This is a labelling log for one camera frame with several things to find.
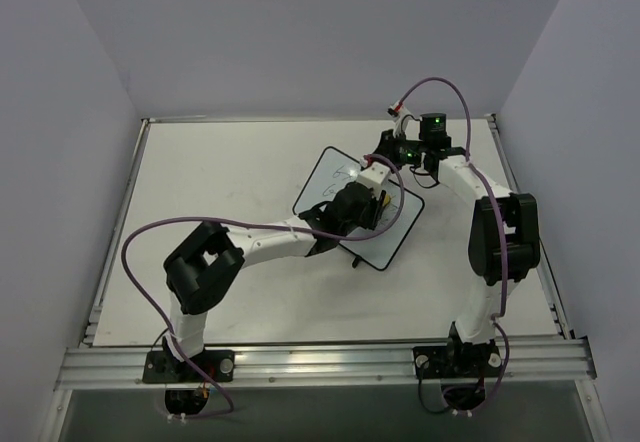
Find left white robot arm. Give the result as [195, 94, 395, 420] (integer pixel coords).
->
[163, 182, 389, 381]

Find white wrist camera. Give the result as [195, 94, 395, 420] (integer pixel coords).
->
[355, 161, 392, 192]
[387, 102, 415, 138]

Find black thin cable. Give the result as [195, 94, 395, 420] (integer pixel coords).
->
[407, 166, 444, 191]

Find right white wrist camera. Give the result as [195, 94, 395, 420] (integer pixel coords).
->
[387, 102, 415, 138]

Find aluminium mounting rail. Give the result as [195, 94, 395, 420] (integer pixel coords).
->
[56, 337, 596, 390]

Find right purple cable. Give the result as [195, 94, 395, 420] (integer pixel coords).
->
[387, 77, 511, 416]

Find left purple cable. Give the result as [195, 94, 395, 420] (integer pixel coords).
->
[122, 154, 407, 419]

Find small white whiteboard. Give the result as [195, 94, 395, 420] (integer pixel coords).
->
[293, 146, 425, 271]

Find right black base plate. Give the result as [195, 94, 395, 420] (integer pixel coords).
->
[412, 344, 503, 380]

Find purple cable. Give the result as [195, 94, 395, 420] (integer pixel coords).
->
[122, 154, 407, 419]
[387, 77, 511, 416]

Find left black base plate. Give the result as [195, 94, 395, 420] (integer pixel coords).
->
[142, 346, 236, 384]

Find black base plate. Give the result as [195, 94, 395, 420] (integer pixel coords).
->
[412, 344, 503, 380]
[142, 346, 236, 384]

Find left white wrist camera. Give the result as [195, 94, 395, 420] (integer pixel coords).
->
[355, 161, 392, 192]

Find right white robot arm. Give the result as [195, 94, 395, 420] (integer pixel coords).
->
[375, 104, 541, 375]

